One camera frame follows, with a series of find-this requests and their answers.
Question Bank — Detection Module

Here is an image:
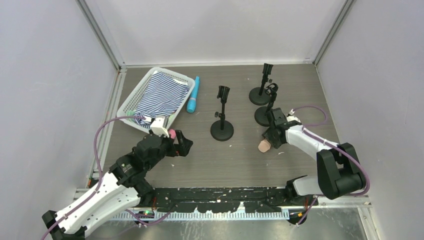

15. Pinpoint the pink microphone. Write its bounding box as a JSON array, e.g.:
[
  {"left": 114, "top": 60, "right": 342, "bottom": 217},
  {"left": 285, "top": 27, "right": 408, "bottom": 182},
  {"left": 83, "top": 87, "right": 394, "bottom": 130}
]
[{"left": 168, "top": 129, "right": 176, "bottom": 139}]

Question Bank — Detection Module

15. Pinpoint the beige microphone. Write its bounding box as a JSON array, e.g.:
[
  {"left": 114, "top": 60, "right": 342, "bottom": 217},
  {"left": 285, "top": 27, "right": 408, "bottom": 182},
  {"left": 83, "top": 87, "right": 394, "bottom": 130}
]
[{"left": 257, "top": 139, "right": 272, "bottom": 153}]

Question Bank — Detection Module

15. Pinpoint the black microphone stand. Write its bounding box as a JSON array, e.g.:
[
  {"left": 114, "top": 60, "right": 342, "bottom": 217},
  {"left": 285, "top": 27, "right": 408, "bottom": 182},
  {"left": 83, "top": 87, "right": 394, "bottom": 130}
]
[
  {"left": 210, "top": 85, "right": 234, "bottom": 142},
  {"left": 248, "top": 63, "right": 274, "bottom": 106},
  {"left": 254, "top": 83, "right": 279, "bottom": 127}
]

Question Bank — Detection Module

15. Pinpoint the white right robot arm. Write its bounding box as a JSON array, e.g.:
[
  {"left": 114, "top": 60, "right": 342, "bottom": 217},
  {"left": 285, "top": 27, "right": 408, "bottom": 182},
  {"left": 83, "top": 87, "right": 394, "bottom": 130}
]
[{"left": 258, "top": 108, "right": 371, "bottom": 200}]

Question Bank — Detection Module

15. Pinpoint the black front microphone stand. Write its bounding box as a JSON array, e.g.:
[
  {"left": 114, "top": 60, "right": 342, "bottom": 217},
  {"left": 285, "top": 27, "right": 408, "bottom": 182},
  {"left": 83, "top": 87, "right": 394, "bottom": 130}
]
[{"left": 254, "top": 83, "right": 279, "bottom": 127}]

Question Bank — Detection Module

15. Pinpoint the blue microphone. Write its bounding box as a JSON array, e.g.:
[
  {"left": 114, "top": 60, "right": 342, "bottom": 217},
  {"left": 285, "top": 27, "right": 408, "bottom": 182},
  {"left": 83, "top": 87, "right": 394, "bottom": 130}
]
[{"left": 186, "top": 76, "right": 200, "bottom": 114}]

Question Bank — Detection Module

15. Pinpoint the green cloth in basket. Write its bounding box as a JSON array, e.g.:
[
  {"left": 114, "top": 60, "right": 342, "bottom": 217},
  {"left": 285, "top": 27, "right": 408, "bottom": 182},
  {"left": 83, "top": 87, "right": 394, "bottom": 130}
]
[{"left": 126, "top": 110, "right": 136, "bottom": 117}]

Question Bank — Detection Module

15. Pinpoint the blue striped cloth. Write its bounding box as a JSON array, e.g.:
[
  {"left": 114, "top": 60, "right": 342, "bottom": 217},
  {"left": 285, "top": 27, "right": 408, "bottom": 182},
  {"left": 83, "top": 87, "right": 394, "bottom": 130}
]
[{"left": 134, "top": 70, "right": 190, "bottom": 129}]

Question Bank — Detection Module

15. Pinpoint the white plastic basket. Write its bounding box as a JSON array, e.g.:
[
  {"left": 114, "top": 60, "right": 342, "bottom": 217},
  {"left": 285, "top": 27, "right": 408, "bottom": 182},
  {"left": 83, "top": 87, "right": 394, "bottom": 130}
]
[{"left": 116, "top": 67, "right": 195, "bottom": 133}]

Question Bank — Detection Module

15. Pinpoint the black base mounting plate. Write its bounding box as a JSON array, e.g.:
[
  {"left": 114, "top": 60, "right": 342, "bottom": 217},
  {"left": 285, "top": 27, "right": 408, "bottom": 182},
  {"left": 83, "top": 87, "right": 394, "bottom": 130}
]
[{"left": 141, "top": 186, "right": 314, "bottom": 214}]

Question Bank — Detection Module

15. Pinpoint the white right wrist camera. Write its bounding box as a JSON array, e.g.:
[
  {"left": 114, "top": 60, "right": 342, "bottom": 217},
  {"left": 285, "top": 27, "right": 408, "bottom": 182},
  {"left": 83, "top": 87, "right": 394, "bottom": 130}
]
[{"left": 286, "top": 109, "right": 302, "bottom": 124}]

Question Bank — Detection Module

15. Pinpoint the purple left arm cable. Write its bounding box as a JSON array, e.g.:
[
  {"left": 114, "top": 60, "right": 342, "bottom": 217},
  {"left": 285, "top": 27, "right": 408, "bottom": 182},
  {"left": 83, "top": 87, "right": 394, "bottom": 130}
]
[{"left": 39, "top": 115, "right": 153, "bottom": 240}]

